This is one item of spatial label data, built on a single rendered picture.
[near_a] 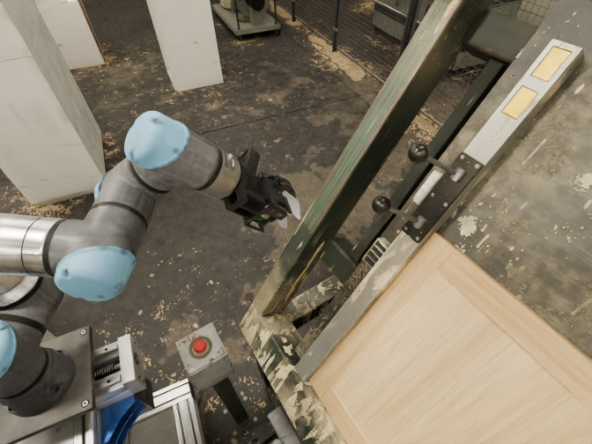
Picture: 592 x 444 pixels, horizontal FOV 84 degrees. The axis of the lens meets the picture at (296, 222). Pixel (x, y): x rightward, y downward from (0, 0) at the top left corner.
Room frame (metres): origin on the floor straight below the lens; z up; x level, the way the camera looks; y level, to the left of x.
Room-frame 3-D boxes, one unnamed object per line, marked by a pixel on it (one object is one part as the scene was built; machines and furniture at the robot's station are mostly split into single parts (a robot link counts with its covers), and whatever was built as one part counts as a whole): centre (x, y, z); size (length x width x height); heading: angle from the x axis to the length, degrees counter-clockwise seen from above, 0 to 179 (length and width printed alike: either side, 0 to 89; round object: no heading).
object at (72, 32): (4.58, 2.92, 0.36); 0.58 x 0.45 x 0.72; 114
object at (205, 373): (0.36, 0.28, 0.84); 0.12 x 0.12 x 0.18; 33
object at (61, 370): (0.24, 0.63, 1.09); 0.15 x 0.15 x 0.10
